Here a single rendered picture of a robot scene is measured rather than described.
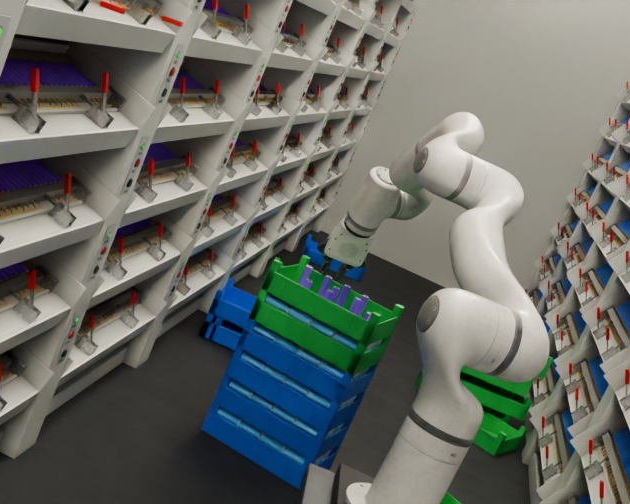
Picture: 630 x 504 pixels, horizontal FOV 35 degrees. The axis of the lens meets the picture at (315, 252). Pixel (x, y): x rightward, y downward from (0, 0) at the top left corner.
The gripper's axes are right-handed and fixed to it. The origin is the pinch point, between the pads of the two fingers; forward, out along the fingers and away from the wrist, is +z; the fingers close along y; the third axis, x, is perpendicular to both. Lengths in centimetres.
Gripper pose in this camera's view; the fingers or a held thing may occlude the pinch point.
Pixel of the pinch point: (333, 269)
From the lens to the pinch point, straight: 253.4
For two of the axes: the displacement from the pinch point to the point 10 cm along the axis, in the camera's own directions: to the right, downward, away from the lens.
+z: -3.9, 7.0, 6.0
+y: 9.2, 3.6, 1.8
